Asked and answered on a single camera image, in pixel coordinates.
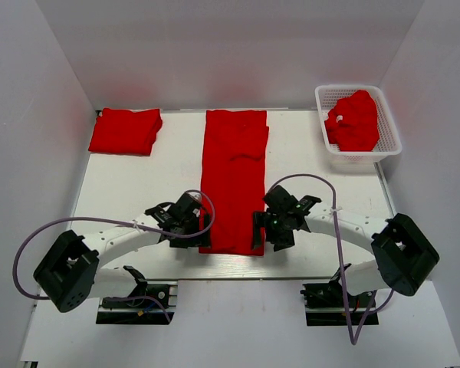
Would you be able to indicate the white plastic basket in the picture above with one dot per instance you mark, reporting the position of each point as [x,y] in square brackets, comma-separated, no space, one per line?
[389,143]

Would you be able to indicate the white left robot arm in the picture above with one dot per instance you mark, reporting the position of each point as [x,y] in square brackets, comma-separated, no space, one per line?
[75,268]

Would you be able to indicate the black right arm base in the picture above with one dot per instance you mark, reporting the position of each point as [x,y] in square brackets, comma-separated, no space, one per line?
[324,305]

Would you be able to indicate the red t shirts in basket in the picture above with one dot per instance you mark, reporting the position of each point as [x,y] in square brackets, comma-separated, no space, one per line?
[352,123]

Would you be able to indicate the red t shirt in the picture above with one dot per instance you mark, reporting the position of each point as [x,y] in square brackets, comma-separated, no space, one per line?
[125,132]
[233,177]

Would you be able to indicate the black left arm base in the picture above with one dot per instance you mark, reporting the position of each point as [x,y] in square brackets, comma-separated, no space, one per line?
[151,303]

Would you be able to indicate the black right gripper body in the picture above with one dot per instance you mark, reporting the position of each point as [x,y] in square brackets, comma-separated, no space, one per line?
[278,231]

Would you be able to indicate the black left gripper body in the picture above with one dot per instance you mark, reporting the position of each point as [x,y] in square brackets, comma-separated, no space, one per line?
[185,241]

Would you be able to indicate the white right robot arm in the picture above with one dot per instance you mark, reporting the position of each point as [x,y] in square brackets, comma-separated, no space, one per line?
[403,256]

